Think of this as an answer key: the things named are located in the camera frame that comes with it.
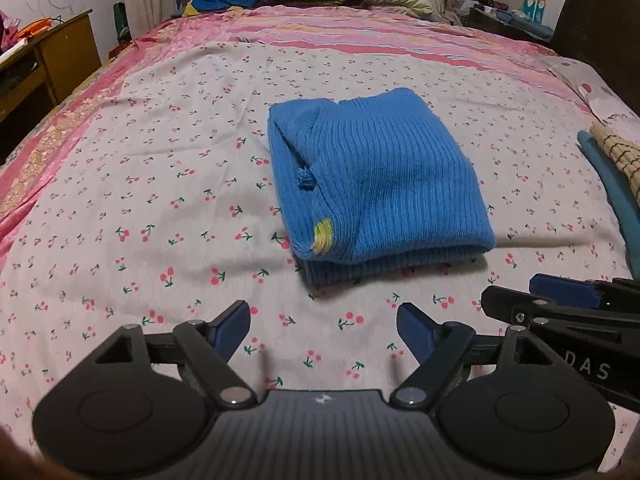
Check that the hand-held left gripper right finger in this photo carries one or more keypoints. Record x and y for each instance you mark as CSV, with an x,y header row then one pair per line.
x,y
412,327

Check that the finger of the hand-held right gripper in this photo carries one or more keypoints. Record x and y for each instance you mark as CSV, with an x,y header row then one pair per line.
x,y
505,300
565,290

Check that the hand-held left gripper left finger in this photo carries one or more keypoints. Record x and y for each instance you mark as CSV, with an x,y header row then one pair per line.
x,y
232,327

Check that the blue yellow-striped knit sweater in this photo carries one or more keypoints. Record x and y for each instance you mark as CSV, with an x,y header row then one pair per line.
x,y
390,175

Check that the folded teal garment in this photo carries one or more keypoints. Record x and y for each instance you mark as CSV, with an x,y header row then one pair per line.
x,y
612,190

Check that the folded beige striped garment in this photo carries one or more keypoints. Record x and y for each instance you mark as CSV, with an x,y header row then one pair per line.
x,y
620,152

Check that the cherry print bedsheet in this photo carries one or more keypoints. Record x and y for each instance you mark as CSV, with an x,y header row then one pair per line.
x,y
150,160

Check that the spotted light pillow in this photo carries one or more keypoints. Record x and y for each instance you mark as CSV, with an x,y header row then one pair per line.
x,y
595,90

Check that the dull blue cloth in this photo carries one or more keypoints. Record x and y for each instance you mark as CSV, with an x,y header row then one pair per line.
x,y
527,25

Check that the dark wooden headboard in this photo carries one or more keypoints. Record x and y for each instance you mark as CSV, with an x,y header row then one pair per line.
x,y
600,20

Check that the dark nightstand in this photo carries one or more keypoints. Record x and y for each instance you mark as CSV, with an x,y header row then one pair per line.
x,y
485,22

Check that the pink striped blanket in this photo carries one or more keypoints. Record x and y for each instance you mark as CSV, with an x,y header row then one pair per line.
x,y
325,25

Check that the wooden desk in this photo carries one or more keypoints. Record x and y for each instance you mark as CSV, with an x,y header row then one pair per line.
x,y
65,55

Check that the white paper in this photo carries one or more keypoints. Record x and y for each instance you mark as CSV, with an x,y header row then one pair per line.
x,y
12,52

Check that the orange object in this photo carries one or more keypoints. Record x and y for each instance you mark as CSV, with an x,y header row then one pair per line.
x,y
35,27

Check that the pink cloth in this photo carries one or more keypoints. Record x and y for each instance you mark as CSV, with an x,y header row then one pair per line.
x,y
7,30

